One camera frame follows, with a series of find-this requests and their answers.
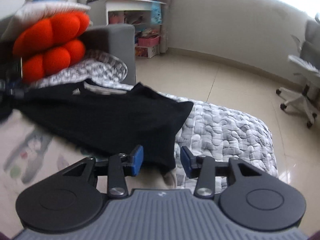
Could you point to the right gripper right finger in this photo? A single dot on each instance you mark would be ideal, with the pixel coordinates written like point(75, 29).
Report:
point(205, 169)

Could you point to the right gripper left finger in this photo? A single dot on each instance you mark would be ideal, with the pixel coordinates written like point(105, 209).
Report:
point(116, 168)

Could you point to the beige garment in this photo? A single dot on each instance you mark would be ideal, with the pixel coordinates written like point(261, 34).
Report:
point(170, 180)

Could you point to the black t-shirt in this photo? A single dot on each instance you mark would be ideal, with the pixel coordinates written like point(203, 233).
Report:
point(105, 124)

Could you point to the grey pebble-pattern quilt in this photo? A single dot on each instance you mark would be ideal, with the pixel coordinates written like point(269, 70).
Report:
point(217, 131)

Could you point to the cartoon print bedsheet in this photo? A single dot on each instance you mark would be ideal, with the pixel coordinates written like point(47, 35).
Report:
point(29, 154)

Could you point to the pink storage basket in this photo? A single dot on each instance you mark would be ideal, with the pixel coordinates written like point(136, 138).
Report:
point(148, 41)

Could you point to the orange knot cushion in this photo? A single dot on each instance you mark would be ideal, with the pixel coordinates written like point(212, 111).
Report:
point(51, 45)

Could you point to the white bookshelf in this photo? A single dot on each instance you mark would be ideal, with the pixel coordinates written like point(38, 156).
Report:
point(144, 15)

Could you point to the white pillow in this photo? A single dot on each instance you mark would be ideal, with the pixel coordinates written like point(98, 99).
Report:
point(36, 10)

